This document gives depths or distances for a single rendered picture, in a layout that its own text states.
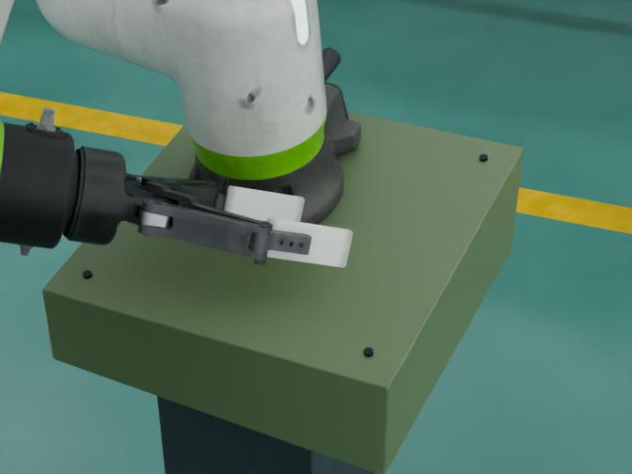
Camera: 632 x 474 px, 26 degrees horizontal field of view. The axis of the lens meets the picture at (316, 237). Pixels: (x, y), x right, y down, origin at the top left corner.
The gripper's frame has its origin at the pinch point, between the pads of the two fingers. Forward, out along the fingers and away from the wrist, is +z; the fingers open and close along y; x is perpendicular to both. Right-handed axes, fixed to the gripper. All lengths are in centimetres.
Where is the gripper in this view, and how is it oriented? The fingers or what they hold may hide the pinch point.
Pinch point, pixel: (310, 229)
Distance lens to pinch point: 114.1
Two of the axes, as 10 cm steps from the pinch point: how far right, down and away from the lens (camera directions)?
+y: -2.9, -2.2, 9.3
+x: -2.0, 9.7, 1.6
